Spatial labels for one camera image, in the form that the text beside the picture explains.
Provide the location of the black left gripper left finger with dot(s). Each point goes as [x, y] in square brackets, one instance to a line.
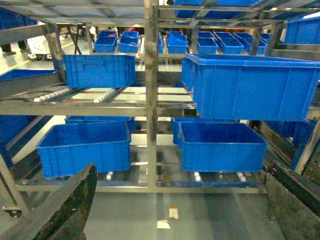
[63, 215]

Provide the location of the blue crate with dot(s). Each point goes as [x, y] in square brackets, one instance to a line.
[99, 71]
[67, 148]
[248, 87]
[220, 147]

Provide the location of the blue crate lower right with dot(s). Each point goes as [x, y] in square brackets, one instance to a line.
[220, 147]

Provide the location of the white floor tape piece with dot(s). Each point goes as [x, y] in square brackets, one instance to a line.
[163, 224]

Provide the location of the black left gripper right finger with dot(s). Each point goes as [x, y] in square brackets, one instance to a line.
[294, 202]

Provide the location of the stainless steel shelf rack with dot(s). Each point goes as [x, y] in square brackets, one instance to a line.
[155, 16]

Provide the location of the blue crate lower left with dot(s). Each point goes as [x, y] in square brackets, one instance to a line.
[67, 148]

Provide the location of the blue crate upper right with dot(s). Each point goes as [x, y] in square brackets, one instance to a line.
[248, 87]

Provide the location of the blue crate upper left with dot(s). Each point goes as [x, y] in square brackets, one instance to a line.
[99, 71]

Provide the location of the background steel rack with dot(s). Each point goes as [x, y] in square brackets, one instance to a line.
[171, 42]

